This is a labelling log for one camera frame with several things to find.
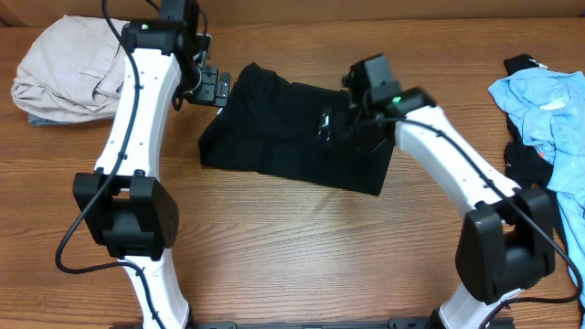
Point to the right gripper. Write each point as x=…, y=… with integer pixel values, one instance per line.
x=346, y=112

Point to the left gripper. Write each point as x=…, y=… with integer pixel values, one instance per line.
x=211, y=87

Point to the black t-shirt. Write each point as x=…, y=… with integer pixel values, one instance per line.
x=269, y=126

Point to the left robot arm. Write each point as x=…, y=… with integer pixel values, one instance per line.
x=122, y=201

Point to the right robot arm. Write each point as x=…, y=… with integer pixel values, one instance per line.
x=504, y=246

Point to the folded beige trousers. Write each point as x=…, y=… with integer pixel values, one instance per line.
x=73, y=72

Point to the black garment under blue shirt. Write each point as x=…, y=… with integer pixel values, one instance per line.
x=526, y=167

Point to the light blue shirt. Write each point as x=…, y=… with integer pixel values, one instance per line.
x=547, y=108

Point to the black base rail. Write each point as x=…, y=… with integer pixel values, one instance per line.
x=311, y=325

